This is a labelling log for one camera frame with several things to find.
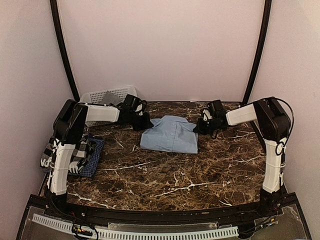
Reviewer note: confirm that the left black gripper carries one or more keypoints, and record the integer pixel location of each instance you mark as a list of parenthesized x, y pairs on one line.
[(145, 125)]

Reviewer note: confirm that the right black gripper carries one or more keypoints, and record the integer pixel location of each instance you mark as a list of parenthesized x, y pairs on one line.
[(199, 128)]

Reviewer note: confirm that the light blue long sleeve shirt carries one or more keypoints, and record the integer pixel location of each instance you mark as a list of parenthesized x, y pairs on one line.
[(171, 134)]

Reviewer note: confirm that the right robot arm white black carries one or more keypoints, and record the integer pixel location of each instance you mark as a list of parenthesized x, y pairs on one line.
[(275, 127)]

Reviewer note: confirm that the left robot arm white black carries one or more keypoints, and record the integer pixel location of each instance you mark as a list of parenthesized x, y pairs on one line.
[(69, 127)]

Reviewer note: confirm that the white plastic mesh basket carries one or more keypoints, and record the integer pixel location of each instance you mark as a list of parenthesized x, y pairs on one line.
[(97, 96)]

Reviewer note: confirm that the grey shirt in basket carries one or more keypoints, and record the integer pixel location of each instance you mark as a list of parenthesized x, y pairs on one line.
[(110, 99)]

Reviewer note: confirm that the blue checked folded shirt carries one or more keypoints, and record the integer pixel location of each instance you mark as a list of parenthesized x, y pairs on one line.
[(90, 169)]

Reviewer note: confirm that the black white plaid folded shirt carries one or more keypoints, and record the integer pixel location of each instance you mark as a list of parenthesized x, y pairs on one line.
[(80, 157)]

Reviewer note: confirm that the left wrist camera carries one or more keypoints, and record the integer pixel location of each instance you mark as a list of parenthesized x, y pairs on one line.
[(140, 109)]

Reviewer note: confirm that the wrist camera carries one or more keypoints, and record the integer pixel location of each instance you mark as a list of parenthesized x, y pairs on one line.
[(140, 109), (206, 115)]

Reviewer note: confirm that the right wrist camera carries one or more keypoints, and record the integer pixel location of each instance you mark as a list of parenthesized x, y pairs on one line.
[(206, 115)]

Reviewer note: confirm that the white slotted cable duct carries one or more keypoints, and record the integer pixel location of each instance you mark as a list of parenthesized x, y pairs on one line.
[(101, 233)]

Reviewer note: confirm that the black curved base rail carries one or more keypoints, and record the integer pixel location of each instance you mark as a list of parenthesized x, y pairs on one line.
[(238, 214)]

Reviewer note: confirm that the right black frame post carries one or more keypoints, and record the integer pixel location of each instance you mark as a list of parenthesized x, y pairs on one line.
[(259, 51)]

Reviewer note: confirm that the black frame post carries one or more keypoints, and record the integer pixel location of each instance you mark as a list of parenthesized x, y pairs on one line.
[(63, 50), (259, 51)]

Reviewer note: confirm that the left black frame post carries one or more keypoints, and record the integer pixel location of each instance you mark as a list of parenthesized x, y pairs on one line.
[(63, 50)]

